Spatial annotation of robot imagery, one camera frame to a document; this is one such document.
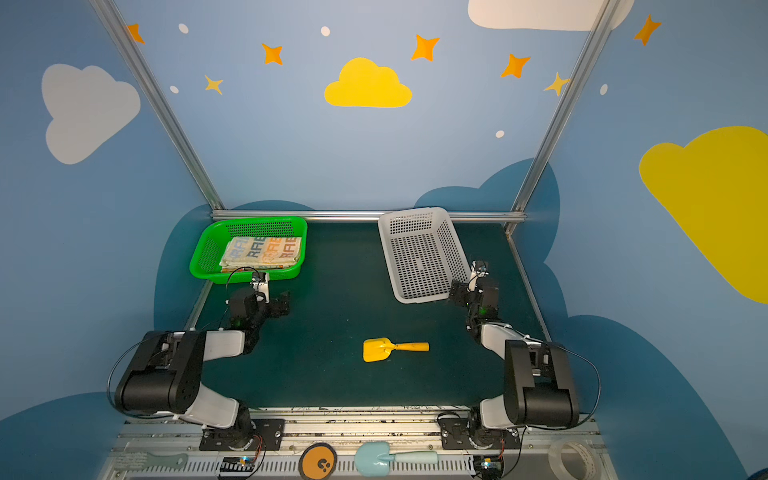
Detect yellow toy shovel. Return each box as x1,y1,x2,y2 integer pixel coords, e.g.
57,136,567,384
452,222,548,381
362,338,430,363

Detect orange black round disc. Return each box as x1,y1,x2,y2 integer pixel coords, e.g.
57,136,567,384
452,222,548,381
298,442,338,480

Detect light blue toy shovel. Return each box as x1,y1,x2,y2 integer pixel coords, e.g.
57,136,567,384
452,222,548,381
354,441,439,478

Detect left electronics board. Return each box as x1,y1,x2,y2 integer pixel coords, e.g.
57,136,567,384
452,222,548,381
216,456,257,479

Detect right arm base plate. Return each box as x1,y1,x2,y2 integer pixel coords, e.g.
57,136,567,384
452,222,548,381
436,412,521,450

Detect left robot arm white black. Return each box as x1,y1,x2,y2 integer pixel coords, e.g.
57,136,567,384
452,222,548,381
106,287,290,438

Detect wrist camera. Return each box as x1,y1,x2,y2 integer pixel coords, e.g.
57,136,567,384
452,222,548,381
471,260,489,281
251,271,270,303

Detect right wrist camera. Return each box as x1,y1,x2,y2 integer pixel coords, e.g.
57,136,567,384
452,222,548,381
471,260,489,281

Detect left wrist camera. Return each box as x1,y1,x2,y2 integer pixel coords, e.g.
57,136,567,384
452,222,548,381
251,271,270,303

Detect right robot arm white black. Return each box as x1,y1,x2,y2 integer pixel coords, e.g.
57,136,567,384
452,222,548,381
449,274,580,430

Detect electronics board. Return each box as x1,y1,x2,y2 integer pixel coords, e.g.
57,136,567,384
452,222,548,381
471,456,505,480
216,456,257,479

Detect green plastic basket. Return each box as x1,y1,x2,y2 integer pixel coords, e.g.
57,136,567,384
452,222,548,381
189,216,308,284

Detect right electronics board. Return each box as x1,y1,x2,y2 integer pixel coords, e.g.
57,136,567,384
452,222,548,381
471,456,505,480

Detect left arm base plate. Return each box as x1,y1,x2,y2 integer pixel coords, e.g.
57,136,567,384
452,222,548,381
199,418,285,452

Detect white plastic basket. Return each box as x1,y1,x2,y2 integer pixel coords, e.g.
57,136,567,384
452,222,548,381
378,207,471,304

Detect beige lettered towel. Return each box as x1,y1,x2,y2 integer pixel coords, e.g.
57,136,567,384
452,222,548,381
219,237,302,267

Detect clear tape roll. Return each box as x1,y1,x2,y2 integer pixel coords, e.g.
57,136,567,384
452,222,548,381
547,440,603,480

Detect teal patterned towel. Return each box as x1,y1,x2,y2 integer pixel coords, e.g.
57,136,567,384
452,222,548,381
221,264,298,273

